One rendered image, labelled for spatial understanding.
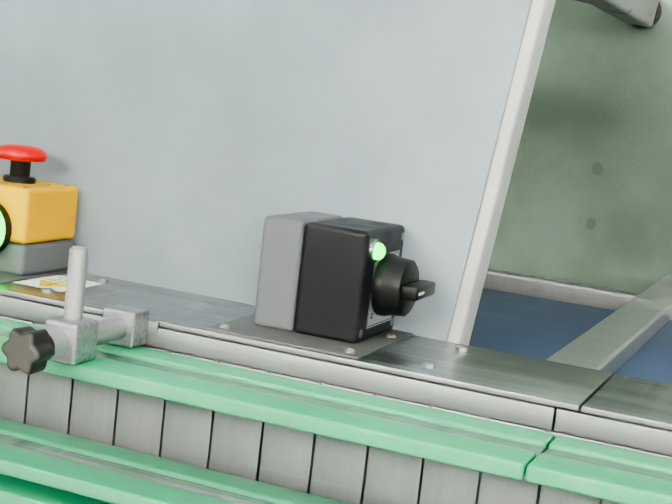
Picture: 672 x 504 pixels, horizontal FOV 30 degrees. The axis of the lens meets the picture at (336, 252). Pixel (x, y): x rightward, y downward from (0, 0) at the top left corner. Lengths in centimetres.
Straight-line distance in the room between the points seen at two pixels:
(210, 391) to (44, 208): 30
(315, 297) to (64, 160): 29
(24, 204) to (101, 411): 18
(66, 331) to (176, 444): 13
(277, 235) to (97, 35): 27
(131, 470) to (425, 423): 21
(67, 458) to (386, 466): 22
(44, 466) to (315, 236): 24
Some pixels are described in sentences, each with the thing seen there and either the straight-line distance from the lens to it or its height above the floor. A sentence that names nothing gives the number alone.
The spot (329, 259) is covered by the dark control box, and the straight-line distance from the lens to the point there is 87.
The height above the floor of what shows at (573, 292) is 25.
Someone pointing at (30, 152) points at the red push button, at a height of 80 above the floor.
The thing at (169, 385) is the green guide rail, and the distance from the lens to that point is 78.
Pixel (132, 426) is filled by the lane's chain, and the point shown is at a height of 88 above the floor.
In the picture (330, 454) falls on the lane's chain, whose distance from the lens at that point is 84.
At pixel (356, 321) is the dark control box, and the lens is 86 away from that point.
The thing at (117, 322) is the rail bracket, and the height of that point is 91.
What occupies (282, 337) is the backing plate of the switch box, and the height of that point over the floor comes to 86.
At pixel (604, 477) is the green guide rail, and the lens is 71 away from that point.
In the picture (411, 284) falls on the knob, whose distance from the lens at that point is 88.
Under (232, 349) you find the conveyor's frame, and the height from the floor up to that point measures 88.
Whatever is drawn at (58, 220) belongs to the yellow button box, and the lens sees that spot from 104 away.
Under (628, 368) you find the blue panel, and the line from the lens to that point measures 103.
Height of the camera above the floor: 163
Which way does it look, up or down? 67 degrees down
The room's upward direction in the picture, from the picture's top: 102 degrees counter-clockwise
